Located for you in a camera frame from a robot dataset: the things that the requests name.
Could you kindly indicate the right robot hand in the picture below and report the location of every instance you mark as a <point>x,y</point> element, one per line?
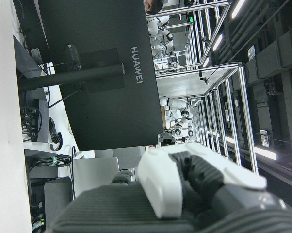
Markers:
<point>160,184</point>

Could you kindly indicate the white humanoid robot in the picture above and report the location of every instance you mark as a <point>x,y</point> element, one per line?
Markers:
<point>182,114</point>
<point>158,26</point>

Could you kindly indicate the black Huawei monitor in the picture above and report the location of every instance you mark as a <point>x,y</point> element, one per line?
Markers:
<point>107,109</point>

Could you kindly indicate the dark computer tower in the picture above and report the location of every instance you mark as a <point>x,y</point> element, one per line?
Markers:
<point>56,194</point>

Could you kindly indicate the ceiling strip light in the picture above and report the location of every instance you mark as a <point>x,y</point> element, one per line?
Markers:
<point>205,62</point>
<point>217,42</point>
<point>238,8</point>
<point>264,153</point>

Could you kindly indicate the black monitor stand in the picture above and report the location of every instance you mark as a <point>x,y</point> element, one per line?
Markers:
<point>87,72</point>

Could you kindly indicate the black flat desktop device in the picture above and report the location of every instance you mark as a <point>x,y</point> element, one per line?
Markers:
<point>43,121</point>

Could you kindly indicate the black oblong device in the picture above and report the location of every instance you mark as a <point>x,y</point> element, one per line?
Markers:
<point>72,57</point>

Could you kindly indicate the person's head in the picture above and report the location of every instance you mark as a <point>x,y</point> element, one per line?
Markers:
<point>154,6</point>

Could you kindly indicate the aluminium frame cage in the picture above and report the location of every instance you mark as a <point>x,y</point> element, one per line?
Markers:
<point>243,102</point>

